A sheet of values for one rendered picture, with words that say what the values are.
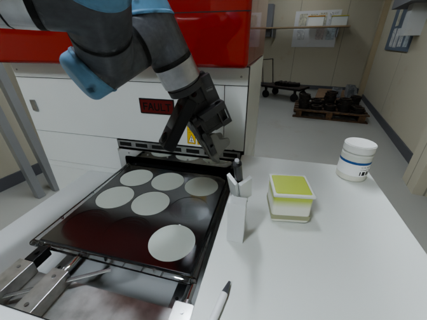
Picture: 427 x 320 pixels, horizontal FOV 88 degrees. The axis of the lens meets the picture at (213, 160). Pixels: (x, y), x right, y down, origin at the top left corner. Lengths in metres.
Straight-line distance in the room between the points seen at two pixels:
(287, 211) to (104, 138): 0.68
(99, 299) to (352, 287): 0.41
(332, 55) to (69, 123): 7.44
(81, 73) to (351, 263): 0.49
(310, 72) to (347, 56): 1.01
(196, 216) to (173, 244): 0.10
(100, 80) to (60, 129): 0.68
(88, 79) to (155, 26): 0.13
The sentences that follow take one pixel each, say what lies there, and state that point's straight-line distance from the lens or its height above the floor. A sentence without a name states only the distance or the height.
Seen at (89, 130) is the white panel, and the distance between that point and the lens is 0.93.
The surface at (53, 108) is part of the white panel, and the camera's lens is 1.01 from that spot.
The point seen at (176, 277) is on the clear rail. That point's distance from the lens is 0.46.
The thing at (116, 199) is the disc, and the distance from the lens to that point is 0.67.
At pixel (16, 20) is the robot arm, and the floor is 1.29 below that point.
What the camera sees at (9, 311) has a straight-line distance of 0.45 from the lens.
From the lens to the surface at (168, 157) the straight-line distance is 0.78.
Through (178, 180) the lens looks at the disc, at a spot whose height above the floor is 0.90.
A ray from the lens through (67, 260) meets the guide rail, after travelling 0.63.
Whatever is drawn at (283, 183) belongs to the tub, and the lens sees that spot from 0.46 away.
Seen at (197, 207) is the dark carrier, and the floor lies 0.90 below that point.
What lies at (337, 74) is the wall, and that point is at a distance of 7.92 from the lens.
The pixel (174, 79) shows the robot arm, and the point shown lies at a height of 1.22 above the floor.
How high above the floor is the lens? 1.28
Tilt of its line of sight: 28 degrees down
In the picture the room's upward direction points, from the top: straight up
